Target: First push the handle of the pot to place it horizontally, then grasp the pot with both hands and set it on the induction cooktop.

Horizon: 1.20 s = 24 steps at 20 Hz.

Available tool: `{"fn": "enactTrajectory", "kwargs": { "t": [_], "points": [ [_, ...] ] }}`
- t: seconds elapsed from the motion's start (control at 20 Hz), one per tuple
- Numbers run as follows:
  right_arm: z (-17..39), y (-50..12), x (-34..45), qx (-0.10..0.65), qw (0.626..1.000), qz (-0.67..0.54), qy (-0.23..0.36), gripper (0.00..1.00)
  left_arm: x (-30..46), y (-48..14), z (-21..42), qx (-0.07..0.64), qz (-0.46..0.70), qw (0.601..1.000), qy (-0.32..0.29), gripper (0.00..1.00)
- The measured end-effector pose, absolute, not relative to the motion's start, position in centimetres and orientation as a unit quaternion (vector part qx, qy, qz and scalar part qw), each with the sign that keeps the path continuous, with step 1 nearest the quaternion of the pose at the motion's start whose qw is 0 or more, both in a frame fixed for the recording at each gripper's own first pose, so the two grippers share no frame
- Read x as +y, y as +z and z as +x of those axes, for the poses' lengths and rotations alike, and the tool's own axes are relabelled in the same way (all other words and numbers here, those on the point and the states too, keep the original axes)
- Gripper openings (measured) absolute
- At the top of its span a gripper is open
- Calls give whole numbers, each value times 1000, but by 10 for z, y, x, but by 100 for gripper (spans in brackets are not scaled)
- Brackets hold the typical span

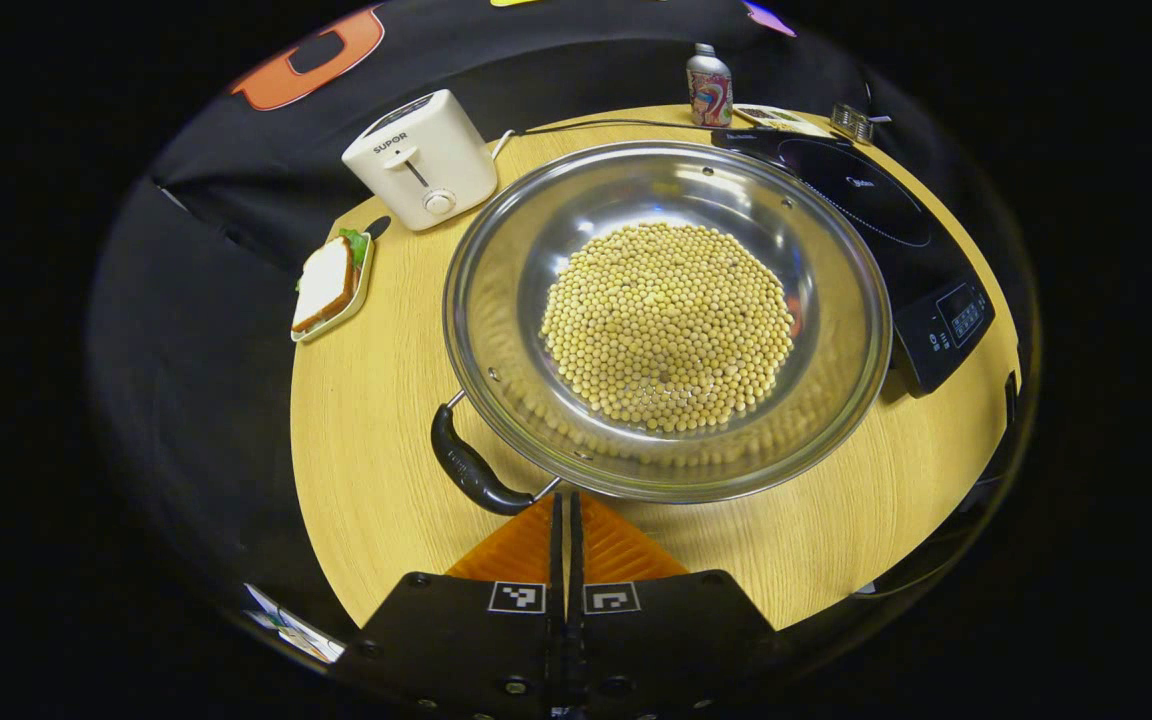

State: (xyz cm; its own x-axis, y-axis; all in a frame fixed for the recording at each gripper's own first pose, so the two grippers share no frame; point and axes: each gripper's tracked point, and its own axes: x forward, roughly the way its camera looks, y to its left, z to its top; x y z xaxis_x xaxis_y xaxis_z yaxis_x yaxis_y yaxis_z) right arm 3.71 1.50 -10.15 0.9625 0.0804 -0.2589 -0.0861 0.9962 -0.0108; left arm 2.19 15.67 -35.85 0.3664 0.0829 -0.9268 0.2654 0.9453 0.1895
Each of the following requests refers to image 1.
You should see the printed metal drink bottle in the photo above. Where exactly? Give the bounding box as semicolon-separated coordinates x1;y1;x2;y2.
686;43;734;128

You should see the white divided dish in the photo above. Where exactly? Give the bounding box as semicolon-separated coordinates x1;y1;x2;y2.
733;103;837;139

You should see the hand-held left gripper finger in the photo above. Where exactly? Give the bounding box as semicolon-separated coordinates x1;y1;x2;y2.
568;492;777;720
351;492;565;720

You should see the stainless steel pot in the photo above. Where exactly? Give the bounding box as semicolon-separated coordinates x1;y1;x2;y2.
430;140;894;517

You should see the black power cable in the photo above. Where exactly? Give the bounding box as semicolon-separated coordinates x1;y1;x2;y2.
491;118;727;161

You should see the white toaster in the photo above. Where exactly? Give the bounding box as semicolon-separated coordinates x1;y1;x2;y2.
341;88;499;233

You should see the black induction cooktop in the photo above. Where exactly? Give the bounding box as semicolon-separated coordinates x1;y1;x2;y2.
711;127;996;398

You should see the white printed sheet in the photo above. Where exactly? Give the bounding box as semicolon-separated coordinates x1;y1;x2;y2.
244;583;347;663

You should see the heap of soybeans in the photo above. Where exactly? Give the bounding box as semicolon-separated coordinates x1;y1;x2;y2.
539;222;797;435

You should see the sandwich with lettuce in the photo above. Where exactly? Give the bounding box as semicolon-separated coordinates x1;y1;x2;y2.
293;230;369;334

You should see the small rectangular sandwich plate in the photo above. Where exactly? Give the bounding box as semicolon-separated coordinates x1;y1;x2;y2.
290;228;377;344

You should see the metal wire utensil holder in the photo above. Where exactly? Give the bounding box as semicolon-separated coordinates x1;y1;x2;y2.
829;102;877;144

